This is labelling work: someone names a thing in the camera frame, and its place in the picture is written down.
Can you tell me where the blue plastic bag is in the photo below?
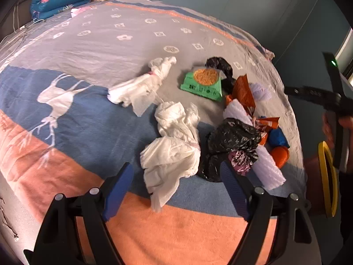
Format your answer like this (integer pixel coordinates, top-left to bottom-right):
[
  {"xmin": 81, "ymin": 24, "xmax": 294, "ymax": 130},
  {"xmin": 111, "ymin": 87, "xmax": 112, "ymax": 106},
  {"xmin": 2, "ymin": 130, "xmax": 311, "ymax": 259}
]
[{"xmin": 268, "ymin": 128, "xmax": 289, "ymax": 148}]

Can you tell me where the green snack packet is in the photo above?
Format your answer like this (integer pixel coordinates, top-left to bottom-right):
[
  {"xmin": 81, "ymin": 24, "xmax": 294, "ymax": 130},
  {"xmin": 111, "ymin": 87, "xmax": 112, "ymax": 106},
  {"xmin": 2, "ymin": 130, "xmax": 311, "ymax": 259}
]
[{"xmin": 180, "ymin": 68, "xmax": 223, "ymax": 102}]

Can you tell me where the purple shiny plastic wrapper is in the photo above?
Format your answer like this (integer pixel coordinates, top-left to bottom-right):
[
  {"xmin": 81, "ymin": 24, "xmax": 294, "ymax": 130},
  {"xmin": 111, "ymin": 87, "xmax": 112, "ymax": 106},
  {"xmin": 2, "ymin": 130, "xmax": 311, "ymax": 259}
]
[{"xmin": 229, "ymin": 150, "xmax": 260, "ymax": 176}]

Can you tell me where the orange and white snack wrapper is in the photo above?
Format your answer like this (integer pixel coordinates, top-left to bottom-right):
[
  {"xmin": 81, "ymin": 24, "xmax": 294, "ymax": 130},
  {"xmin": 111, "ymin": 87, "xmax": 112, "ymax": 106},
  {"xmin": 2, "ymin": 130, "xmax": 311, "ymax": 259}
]
[{"xmin": 251, "ymin": 116, "xmax": 280, "ymax": 147}]

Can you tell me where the knotted white tissue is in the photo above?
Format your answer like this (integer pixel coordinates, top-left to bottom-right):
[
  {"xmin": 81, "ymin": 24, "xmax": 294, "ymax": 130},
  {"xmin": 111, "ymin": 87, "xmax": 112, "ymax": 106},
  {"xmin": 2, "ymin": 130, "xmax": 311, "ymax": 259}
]
[{"xmin": 107, "ymin": 56, "xmax": 177, "ymax": 117}]

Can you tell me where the grey bed headboard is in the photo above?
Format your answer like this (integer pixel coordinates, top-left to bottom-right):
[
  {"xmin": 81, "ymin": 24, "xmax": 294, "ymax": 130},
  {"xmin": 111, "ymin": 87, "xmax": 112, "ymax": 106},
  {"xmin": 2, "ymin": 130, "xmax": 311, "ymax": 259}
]
[{"xmin": 0, "ymin": 0, "xmax": 35, "ymax": 43}]

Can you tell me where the small black plastic wrapper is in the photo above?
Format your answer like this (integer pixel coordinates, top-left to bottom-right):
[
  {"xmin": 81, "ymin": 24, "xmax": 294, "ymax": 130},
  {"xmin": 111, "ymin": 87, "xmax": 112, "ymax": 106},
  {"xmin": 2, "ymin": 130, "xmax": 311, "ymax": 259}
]
[{"xmin": 205, "ymin": 57, "xmax": 237, "ymax": 94}]

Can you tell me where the white cable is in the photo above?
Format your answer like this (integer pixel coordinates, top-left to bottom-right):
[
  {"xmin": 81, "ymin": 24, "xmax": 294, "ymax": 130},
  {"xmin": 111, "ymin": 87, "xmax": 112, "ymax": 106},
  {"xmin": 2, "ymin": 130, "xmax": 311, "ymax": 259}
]
[{"xmin": 11, "ymin": 19, "xmax": 46, "ymax": 35}]

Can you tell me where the large black plastic bag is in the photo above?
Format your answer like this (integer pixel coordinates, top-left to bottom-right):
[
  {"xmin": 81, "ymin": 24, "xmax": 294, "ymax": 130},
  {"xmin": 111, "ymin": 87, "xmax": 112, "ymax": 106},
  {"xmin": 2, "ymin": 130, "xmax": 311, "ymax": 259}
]
[{"xmin": 196, "ymin": 118, "xmax": 262, "ymax": 183}]

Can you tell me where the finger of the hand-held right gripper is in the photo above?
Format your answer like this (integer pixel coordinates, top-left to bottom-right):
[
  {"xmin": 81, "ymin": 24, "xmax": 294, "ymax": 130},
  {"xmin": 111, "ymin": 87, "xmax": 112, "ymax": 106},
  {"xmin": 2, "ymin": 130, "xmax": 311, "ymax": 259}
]
[{"xmin": 284, "ymin": 86, "xmax": 329, "ymax": 107}]

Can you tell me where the large white foam net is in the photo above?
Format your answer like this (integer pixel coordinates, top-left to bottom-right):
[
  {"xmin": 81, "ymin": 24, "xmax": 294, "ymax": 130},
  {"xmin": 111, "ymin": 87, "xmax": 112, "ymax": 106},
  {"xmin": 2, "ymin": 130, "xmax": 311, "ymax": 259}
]
[{"xmin": 252, "ymin": 145, "xmax": 286, "ymax": 191}]

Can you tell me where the large white tissue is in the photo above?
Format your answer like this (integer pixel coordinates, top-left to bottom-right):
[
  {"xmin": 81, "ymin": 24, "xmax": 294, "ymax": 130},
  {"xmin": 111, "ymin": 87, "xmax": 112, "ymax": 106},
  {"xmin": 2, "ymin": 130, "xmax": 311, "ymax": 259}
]
[{"xmin": 140, "ymin": 102, "xmax": 201, "ymax": 214}]

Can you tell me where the person's right hand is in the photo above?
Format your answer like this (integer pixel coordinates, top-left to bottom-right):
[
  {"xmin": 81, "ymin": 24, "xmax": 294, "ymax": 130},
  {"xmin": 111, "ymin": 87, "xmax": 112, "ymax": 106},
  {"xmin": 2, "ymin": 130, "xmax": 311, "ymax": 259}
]
[{"xmin": 322, "ymin": 113, "xmax": 353, "ymax": 147}]

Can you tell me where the deer print bed blanket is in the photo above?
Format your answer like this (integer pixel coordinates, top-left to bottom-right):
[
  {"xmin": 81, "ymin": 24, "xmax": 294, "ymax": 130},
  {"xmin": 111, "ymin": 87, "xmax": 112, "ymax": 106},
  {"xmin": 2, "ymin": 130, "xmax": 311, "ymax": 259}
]
[{"xmin": 0, "ymin": 0, "xmax": 308, "ymax": 265}]

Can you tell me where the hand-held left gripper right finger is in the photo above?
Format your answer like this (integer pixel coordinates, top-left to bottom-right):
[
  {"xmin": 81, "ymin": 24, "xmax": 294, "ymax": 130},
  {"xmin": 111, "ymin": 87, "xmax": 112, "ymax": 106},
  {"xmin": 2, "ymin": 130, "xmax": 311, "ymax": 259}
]
[{"xmin": 220, "ymin": 160, "xmax": 323, "ymax": 265}]

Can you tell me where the window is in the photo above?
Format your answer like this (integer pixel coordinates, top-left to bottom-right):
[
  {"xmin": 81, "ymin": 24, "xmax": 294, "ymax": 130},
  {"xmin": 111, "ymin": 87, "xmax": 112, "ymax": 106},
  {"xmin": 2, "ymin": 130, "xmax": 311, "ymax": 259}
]
[{"xmin": 334, "ymin": 28, "xmax": 353, "ymax": 85}]

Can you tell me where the pink and white small cloth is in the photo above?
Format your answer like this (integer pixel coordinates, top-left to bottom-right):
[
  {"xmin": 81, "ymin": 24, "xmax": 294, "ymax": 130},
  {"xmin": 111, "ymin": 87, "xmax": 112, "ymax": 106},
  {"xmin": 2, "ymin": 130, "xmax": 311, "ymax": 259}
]
[{"xmin": 70, "ymin": 6, "xmax": 95, "ymax": 19}]

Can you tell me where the yellow-rimmed trash bin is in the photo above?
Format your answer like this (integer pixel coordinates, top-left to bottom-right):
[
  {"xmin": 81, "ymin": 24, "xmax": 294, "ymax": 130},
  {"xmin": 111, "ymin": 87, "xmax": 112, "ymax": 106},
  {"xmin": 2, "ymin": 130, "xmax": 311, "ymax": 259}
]
[{"xmin": 317, "ymin": 141, "xmax": 339, "ymax": 218}]

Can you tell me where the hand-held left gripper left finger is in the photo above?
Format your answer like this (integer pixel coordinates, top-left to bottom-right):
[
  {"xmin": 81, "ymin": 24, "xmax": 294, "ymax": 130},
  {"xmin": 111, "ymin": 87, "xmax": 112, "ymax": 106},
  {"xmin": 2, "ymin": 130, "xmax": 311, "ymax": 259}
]
[{"xmin": 23, "ymin": 162, "xmax": 134, "ymax": 265}]

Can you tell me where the floral bed sheet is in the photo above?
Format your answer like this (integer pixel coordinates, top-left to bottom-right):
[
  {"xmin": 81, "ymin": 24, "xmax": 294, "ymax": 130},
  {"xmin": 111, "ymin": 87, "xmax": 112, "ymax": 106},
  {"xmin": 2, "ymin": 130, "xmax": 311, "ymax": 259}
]
[{"xmin": 261, "ymin": 46, "xmax": 275, "ymax": 62}]

